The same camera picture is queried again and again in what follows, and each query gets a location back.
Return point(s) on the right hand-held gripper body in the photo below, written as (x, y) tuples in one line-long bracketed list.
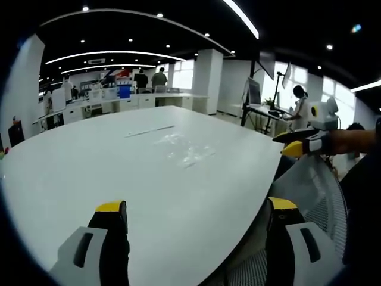
[(323, 114)]

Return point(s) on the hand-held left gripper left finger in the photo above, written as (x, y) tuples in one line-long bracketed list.
[(89, 253)]

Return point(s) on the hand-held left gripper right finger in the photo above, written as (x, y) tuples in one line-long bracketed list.
[(300, 253)]

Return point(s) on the clear resealable plastic bag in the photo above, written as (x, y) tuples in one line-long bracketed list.
[(181, 147)]

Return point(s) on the black-legged work desk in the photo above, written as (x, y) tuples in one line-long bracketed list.
[(262, 117)]

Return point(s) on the grey mesh office chair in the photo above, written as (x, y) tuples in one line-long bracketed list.
[(321, 190)]

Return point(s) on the computer monitor on stand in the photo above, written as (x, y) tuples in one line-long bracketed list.
[(253, 92)]

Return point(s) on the hanging black screen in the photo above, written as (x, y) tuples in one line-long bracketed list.
[(267, 64)]

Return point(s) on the person's dark clothing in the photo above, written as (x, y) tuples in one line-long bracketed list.
[(364, 202)]

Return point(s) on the black office chair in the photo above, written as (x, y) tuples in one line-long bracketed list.
[(16, 134)]

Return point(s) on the long white counter desk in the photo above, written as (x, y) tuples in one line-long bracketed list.
[(125, 102)]

